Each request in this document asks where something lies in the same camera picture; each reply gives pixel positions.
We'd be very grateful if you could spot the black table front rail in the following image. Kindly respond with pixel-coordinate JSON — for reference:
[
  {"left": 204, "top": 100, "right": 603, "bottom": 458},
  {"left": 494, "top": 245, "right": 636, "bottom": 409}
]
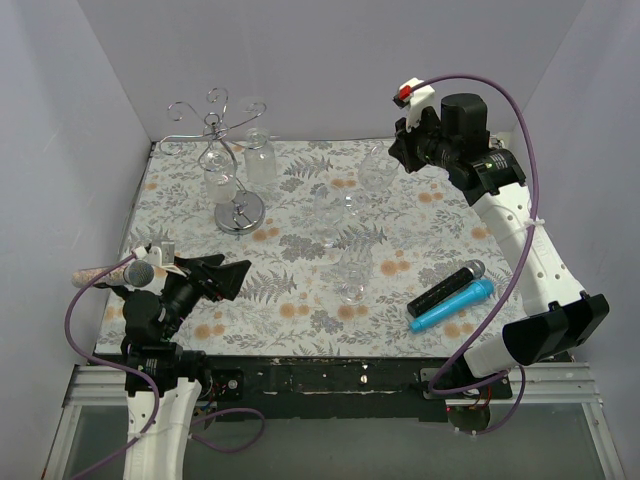
[{"left": 89, "top": 353, "right": 511, "bottom": 426}]

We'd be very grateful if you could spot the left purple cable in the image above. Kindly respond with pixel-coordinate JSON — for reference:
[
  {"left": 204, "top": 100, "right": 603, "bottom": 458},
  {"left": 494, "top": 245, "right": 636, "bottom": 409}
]
[{"left": 64, "top": 253, "right": 269, "bottom": 480}]

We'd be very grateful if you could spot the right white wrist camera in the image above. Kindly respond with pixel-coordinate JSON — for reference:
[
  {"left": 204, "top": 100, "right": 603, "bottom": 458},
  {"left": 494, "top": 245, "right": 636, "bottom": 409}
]
[{"left": 393, "top": 77, "right": 435, "bottom": 132}]

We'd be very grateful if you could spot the chrome wine glass rack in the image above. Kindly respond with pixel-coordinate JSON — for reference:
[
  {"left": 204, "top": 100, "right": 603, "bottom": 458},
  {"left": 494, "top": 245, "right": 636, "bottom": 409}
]
[{"left": 158, "top": 87, "right": 267, "bottom": 236}]

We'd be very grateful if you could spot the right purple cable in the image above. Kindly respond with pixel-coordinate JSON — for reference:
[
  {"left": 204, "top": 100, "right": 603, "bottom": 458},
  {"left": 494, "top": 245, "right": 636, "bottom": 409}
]
[{"left": 412, "top": 73, "right": 539, "bottom": 436}]

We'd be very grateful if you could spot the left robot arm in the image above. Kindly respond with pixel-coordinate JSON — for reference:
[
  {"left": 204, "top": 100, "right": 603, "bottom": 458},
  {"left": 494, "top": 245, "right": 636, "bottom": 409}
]
[{"left": 121, "top": 254, "right": 251, "bottom": 479}]

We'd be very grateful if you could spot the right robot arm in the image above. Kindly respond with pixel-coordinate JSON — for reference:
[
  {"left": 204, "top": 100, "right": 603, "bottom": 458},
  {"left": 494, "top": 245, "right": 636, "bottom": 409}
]
[{"left": 389, "top": 85, "right": 610, "bottom": 398}]

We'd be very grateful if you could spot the floral tablecloth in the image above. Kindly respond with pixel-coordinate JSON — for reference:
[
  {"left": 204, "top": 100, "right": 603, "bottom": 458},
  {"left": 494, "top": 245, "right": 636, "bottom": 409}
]
[{"left": 126, "top": 140, "right": 524, "bottom": 357}]

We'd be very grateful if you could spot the purple cable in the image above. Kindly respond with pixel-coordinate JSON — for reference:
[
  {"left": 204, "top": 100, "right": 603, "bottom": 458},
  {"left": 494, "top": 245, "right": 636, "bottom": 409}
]
[
  {"left": 412, "top": 73, "right": 539, "bottom": 436},
  {"left": 64, "top": 253, "right": 269, "bottom": 480}
]

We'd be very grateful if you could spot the patterned tumbler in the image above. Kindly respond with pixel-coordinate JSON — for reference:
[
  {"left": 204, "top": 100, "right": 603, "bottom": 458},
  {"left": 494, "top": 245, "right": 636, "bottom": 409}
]
[
  {"left": 204, "top": 149, "right": 236, "bottom": 204},
  {"left": 244, "top": 128, "right": 277, "bottom": 184}
]

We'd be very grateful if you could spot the black microphone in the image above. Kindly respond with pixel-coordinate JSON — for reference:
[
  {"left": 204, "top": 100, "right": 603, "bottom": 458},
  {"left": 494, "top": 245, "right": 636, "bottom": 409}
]
[{"left": 407, "top": 260, "right": 485, "bottom": 318}]

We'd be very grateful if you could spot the blue toy microphone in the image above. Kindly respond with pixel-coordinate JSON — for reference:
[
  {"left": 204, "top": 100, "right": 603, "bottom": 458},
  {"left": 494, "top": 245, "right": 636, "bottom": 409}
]
[{"left": 409, "top": 279, "right": 494, "bottom": 333}]

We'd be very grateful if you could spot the glitter microphone on stand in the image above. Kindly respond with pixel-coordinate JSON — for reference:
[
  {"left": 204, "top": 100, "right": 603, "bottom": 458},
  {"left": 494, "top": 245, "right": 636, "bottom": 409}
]
[{"left": 71, "top": 260, "right": 155, "bottom": 288}]

